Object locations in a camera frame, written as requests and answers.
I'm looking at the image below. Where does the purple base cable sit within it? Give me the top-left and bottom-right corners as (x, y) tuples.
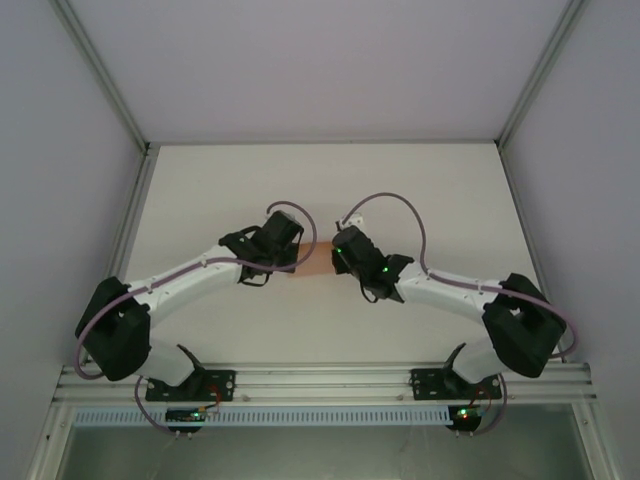
(468, 375), (511, 437)
(133, 374), (182, 434)

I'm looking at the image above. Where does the aluminium frame post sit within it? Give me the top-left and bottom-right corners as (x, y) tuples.
(494, 0), (587, 149)
(49, 0), (152, 151)

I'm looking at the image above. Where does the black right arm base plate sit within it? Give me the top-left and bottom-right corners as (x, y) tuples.
(409, 368), (504, 403)

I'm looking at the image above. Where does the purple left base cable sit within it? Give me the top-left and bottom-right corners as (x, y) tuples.
(133, 374), (182, 434)

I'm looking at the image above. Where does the left controller circuit board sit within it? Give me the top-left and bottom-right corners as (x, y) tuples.
(166, 407), (209, 426)

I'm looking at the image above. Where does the controller circuit board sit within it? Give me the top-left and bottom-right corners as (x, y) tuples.
(166, 407), (209, 426)
(448, 404), (484, 430)

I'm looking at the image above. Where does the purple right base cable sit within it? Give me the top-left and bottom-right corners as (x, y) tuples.
(468, 375), (511, 437)

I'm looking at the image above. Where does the aluminium mounting rail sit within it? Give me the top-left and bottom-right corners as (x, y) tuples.
(52, 362), (599, 404)

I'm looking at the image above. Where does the white slotted cable duct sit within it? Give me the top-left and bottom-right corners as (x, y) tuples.
(74, 405), (451, 426)

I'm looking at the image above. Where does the right controller circuit board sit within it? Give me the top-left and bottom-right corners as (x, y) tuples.
(448, 404), (484, 430)

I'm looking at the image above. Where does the orange paper box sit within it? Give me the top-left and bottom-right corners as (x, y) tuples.
(291, 241), (337, 277)

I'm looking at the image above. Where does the aluminium side frame rail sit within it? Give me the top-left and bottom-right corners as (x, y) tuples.
(90, 144), (157, 367)
(494, 140), (591, 366)

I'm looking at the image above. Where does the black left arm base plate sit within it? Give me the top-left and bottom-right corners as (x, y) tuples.
(144, 368), (237, 403)

